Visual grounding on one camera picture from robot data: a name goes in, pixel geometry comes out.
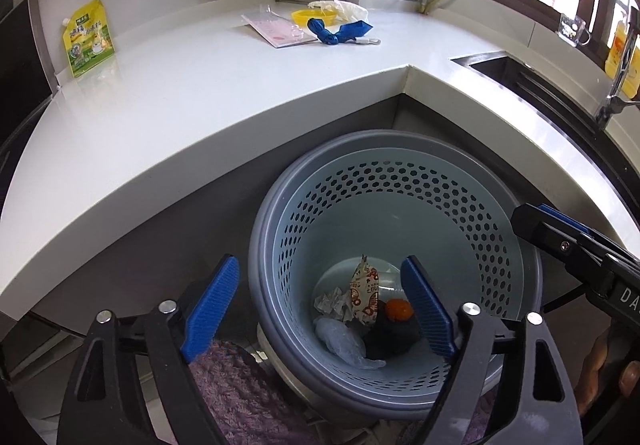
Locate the white paper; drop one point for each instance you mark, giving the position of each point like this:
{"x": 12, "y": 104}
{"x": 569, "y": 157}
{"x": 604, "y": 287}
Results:
{"x": 330, "y": 305}

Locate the white plastic bag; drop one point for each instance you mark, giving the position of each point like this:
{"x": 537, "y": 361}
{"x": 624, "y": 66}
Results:
{"x": 350, "y": 11}

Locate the black stove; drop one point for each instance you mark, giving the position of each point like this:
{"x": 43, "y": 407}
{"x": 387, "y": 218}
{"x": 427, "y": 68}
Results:
{"x": 20, "y": 75}

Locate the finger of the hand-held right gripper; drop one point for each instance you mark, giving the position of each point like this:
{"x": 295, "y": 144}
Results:
{"x": 545, "y": 235}
{"x": 565, "y": 220}

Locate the grey perforated waste bin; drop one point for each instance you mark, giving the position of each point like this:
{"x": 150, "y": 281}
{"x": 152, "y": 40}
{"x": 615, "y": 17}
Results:
{"x": 310, "y": 225}

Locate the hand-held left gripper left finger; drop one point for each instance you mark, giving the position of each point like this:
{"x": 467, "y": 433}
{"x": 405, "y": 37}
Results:
{"x": 210, "y": 310}

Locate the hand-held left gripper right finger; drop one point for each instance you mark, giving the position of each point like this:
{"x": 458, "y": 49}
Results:
{"x": 427, "y": 310}

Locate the clear plastic glove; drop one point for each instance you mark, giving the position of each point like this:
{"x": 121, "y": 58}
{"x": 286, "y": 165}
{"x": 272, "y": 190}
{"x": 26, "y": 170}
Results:
{"x": 345, "y": 342}

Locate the purple floor mat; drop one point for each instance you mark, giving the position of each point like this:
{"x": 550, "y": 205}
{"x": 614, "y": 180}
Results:
{"x": 250, "y": 400}

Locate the red and white snack wrapper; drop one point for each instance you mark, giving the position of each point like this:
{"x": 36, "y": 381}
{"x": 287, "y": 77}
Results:
{"x": 365, "y": 290}

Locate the black kitchen sink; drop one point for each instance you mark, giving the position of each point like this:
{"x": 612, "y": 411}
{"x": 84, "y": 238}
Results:
{"x": 500, "y": 70}

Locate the person's right hand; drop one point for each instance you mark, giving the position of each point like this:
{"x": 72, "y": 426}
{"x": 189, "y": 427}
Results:
{"x": 597, "y": 370}

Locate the white plastic clip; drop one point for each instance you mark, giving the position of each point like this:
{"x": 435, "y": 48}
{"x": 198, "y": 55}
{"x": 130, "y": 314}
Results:
{"x": 370, "y": 41}

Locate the yellow plastic lid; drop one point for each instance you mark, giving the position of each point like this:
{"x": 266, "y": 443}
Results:
{"x": 305, "y": 16}

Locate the yellow green refill pouch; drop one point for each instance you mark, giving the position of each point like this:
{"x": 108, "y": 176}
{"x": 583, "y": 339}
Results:
{"x": 90, "y": 40}

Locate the steel faucet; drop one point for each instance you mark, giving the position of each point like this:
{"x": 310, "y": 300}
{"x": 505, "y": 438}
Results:
{"x": 607, "y": 110}

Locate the yellow bottle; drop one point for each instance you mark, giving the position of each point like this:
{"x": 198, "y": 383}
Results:
{"x": 620, "y": 55}

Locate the clear plastic wrapper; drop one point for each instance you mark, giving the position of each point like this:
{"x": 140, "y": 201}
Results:
{"x": 280, "y": 30}

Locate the blue glove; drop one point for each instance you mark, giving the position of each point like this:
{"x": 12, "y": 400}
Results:
{"x": 350, "y": 30}

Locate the orange peel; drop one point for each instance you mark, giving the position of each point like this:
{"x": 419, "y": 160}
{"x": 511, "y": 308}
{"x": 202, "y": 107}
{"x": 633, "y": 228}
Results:
{"x": 398, "y": 309}

